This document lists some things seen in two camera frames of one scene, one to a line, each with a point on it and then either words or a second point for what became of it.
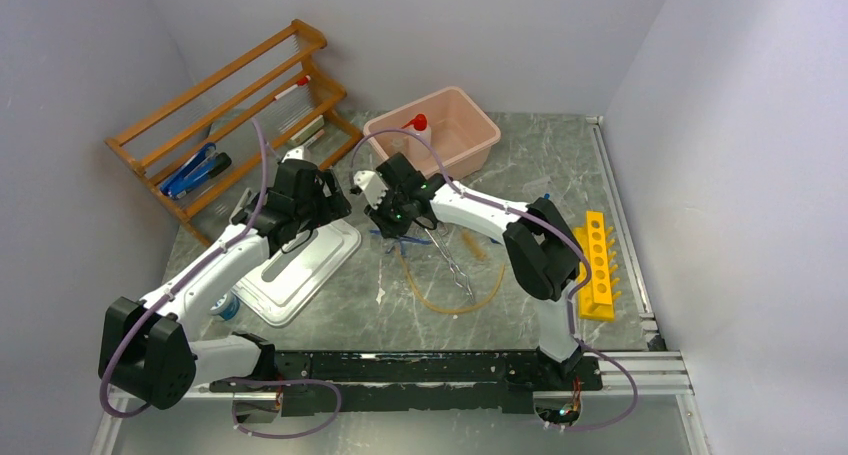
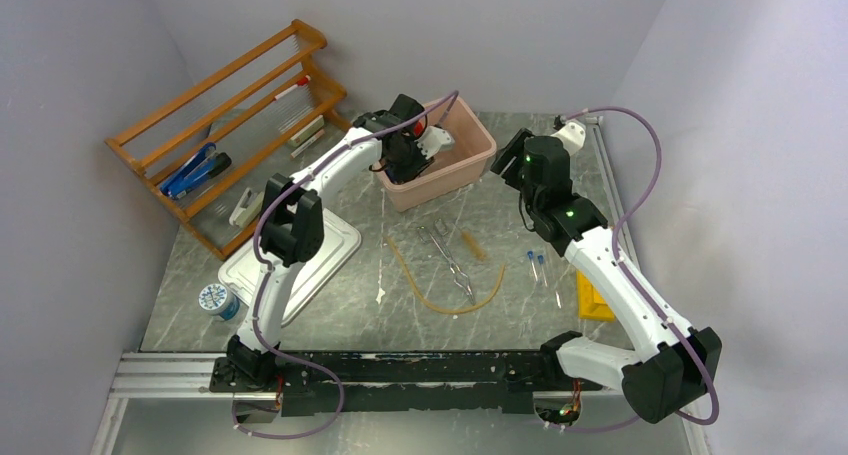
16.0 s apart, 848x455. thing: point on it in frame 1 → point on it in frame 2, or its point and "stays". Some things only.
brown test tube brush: x=479 y=254 stays
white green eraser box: x=299 y=138 stays
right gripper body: x=391 y=214 → x=528 y=190
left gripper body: x=320 y=209 → x=410 y=163
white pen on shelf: x=320 y=134 stays
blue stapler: x=198 y=169 stays
